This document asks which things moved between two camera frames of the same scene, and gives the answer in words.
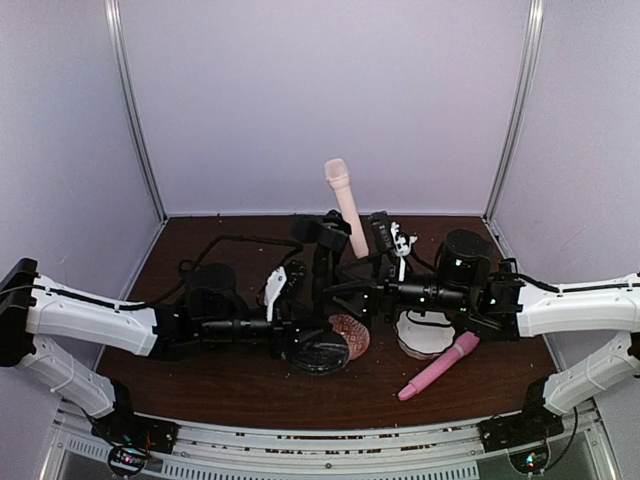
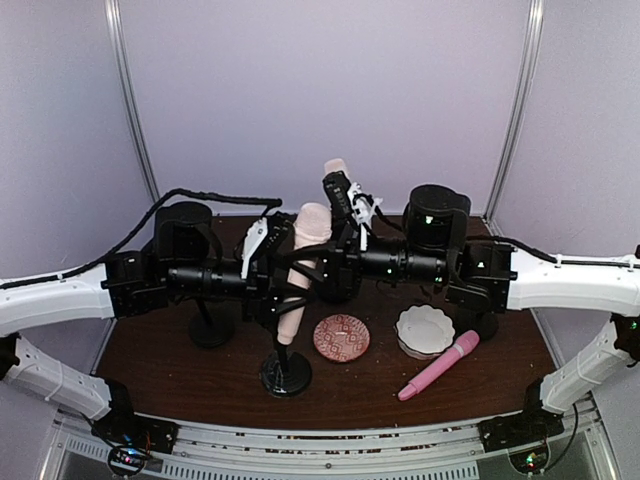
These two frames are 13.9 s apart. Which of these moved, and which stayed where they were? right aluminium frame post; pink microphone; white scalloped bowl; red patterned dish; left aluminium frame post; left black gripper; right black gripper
Moved: left black gripper; right black gripper
Stayed: pink microphone; left aluminium frame post; red patterned dish; white scalloped bowl; right aluminium frame post
